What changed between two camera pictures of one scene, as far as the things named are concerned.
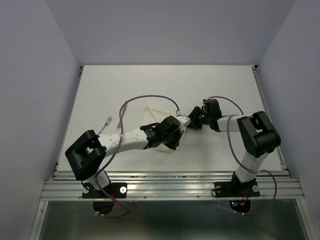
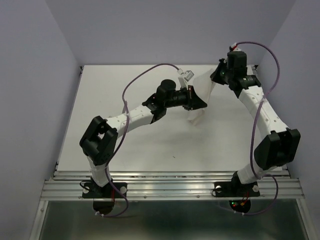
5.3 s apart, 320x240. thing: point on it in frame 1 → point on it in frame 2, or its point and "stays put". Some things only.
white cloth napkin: x=155 y=115 → x=203 y=85
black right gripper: x=193 y=116 → x=221 y=63
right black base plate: x=236 y=189 stays put
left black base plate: x=115 y=190 stays put
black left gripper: x=178 y=135 → x=192 y=101
